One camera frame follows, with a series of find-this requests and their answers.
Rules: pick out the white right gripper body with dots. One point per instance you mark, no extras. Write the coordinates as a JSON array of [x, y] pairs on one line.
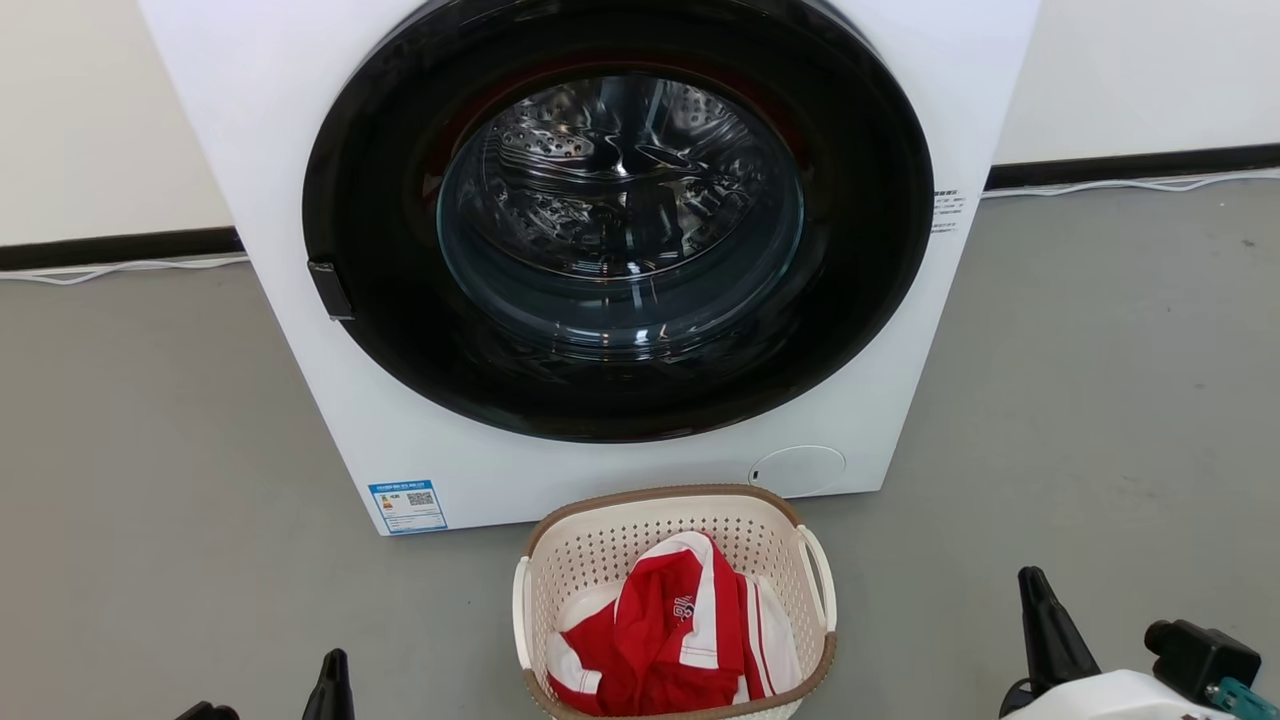
[[1110, 700]]

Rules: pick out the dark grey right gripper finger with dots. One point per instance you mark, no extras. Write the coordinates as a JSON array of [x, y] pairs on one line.
[[1052, 640]]

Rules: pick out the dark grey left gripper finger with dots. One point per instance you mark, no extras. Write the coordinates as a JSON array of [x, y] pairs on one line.
[[330, 695]]

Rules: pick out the cream perforated laundry basket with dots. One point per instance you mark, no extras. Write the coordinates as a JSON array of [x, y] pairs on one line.
[[600, 540]]

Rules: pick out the blue energy label sticker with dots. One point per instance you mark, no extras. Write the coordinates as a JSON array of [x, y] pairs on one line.
[[407, 506]]

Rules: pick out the round white filter cover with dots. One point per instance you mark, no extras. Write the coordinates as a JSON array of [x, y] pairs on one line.
[[798, 470]]

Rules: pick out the red and white garment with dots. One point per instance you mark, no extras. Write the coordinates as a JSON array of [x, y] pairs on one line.
[[660, 650]]

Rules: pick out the black round washer door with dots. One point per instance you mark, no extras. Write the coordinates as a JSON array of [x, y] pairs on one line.
[[380, 320]]

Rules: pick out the small black text sticker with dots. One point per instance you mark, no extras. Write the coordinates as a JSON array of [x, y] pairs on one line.
[[948, 210]]

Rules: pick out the black baseboard strip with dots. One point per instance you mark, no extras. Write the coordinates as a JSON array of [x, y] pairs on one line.
[[110, 248], [1130, 166]]

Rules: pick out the white front-load washing machine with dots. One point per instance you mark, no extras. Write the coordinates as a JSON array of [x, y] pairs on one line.
[[250, 110]]

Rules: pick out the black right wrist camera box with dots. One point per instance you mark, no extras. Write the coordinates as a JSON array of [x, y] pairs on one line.
[[1200, 655]]

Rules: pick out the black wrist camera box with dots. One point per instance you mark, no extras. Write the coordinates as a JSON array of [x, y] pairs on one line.
[[1200, 655], [205, 712]]

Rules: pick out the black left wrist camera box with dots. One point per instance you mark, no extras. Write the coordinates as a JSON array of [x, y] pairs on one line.
[[205, 712]]

